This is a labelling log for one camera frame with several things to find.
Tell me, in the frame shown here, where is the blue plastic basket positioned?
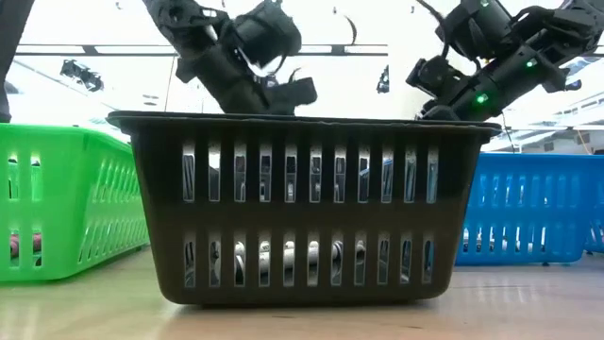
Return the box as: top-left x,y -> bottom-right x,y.
453,151 -> 589,266
584,153 -> 604,255

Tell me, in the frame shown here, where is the black plastic basket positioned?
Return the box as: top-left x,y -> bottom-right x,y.
106,110 -> 502,307

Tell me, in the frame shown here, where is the white crayon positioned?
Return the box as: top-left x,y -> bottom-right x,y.
233,240 -> 369,285

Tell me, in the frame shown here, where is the green plastic basket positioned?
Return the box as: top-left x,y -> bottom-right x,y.
0,122 -> 151,283

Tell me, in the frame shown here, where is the black hanging fixture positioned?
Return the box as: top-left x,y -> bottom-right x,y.
376,64 -> 391,94

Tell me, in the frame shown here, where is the black ceiling beam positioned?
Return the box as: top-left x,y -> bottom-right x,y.
13,42 -> 604,59

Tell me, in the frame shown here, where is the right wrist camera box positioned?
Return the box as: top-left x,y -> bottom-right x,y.
405,55 -> 471,103

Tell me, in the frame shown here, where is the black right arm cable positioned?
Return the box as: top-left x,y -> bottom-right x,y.
414,0 -> 450,60

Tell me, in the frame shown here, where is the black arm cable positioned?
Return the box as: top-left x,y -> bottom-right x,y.
414,0 -> 450,60
282,13 -> 359,85

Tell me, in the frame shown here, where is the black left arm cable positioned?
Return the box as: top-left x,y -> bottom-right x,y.
282,13 -> 359,85

